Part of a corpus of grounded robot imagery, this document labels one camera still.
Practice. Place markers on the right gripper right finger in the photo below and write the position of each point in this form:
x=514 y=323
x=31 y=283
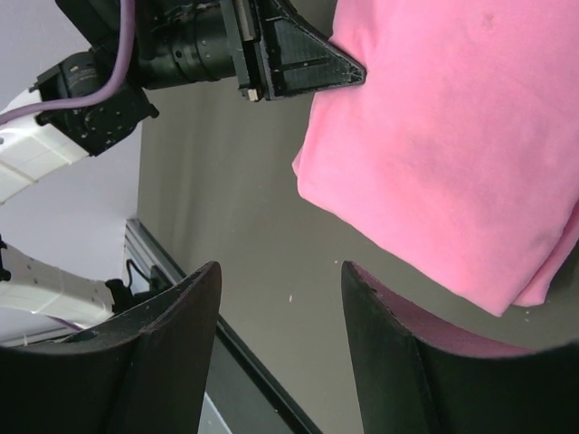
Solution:
x=417 y=373

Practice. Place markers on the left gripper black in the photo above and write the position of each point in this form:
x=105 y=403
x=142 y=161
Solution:
x=184 y=42

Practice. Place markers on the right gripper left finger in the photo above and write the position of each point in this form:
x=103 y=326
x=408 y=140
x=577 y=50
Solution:
x=143 y=371

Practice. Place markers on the pink t shirt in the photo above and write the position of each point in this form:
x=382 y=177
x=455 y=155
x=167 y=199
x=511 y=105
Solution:
x=459 y=152

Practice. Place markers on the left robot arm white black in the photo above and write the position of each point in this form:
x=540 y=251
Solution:
x=91 y=101

